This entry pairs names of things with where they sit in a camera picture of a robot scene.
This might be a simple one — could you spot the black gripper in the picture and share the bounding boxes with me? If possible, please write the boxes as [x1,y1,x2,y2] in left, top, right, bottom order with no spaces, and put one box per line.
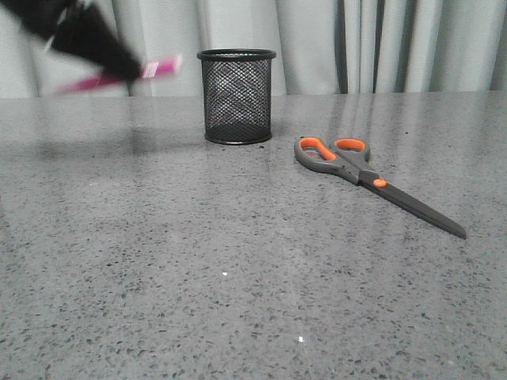
[1,0,141,81]

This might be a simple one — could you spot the black mesh pen cup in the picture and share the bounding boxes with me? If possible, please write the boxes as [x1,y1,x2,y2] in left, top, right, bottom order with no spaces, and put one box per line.
[197,48,276,145]

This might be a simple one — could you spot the pink highlighter pen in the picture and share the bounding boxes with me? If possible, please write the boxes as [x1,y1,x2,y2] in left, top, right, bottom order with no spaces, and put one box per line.
[54,54,183,95]

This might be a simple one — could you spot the grey curtain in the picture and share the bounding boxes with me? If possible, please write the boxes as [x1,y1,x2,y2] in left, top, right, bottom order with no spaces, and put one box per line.
[1,1,506,98]

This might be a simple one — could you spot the grey orange scissors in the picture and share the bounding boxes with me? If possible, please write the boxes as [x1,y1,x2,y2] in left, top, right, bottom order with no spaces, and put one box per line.
[294,136,467,239]

